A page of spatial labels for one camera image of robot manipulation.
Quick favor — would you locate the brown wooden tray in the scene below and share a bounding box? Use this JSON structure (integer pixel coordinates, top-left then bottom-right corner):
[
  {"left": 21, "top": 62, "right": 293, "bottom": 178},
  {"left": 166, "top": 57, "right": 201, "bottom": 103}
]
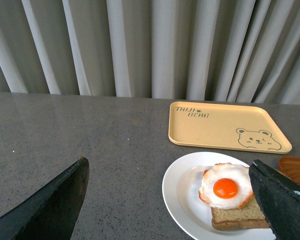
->
[{"left": 278, "top": 156, "right": 300, "bottom": 185}]

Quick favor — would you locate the yellow bear tray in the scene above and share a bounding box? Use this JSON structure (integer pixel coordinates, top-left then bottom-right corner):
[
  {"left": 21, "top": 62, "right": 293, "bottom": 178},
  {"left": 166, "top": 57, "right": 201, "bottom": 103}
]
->
[{"left": 168, "top": 101, "right": 292, "bottom": 154}]

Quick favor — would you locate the fried egg toy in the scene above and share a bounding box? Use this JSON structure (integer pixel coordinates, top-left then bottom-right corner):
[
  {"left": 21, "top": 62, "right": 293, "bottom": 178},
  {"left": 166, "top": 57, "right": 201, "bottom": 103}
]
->
[{"left": 198, "top": 163, "right": 254, "bottom": 210}]

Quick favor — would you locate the grey curtain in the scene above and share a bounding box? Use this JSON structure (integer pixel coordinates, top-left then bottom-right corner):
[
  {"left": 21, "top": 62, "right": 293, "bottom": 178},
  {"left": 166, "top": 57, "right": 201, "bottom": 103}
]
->
[{"left": 0, "top": 0, "right": 300, "bottom": 105}]

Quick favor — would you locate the white round plate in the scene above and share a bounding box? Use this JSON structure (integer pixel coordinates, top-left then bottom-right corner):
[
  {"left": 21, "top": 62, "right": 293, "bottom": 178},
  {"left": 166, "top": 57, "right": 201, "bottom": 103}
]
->
[{"left": 162, "top": 152, "right": 276, "bottom": 240}]

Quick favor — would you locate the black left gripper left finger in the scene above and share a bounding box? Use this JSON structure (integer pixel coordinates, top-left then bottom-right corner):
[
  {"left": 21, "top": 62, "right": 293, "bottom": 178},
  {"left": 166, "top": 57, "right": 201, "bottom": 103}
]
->
[{"left": 0, "top": 157, "right": 90, "bottom": 240}]

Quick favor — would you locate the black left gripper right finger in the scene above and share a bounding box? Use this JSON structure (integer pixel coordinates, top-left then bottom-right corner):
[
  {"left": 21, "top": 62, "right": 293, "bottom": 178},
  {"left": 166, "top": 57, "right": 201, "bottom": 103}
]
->
[{"left": 248, "top": 159, "right": 300, "bottom": 240}]

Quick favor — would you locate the bottom bread slice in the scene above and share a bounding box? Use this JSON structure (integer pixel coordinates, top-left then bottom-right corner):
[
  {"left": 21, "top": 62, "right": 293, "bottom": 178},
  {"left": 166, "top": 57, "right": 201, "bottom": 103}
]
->
[{"left": 211, "top": 197, "right": 270, "bottom": 231}]

